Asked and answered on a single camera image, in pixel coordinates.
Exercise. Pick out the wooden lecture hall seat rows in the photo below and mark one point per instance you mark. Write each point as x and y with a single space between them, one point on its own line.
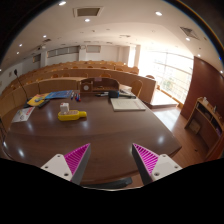
66 71

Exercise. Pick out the wooden desk organizer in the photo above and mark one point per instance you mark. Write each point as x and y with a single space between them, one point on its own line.
100 87

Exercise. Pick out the ceiling projector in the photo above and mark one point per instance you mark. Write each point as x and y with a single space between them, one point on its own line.
41 47

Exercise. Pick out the ceiling lights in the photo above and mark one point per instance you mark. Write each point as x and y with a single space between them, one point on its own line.
158 13

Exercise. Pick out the white leaflet with red print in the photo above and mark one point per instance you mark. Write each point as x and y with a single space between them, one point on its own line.
22 114

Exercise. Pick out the wooden shelf unit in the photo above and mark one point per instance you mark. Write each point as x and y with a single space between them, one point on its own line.
203 121

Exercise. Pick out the black pen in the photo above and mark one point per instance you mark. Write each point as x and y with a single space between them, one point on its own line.
102 93

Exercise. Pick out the black gooseneck microphone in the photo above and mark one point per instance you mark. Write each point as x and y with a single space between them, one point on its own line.
20 85

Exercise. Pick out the red marker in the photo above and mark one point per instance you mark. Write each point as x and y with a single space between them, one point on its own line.
79 98
75 96

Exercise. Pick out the blue marker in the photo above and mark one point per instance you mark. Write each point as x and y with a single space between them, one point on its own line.
72 95
77 97

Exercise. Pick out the square ceiling vent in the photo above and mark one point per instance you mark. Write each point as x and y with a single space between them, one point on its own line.
88 12
189 32

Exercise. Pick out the white notepad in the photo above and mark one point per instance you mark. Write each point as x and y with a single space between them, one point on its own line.
127 104

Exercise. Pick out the black remote control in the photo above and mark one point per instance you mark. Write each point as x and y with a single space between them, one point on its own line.
43 103

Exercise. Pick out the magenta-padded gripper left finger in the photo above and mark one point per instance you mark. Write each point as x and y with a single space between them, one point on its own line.
56 165

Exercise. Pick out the black handheld microphone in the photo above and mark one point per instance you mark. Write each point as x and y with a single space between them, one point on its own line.
114 94

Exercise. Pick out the blue booklet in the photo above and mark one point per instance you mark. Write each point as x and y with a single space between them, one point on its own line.
60 94

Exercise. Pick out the wooden chair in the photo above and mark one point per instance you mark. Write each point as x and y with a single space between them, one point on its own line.
136 87

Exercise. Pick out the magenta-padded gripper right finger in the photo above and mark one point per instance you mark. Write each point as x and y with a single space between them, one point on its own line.
163 165

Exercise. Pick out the large bright window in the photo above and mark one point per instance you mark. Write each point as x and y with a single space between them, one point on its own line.
170 75

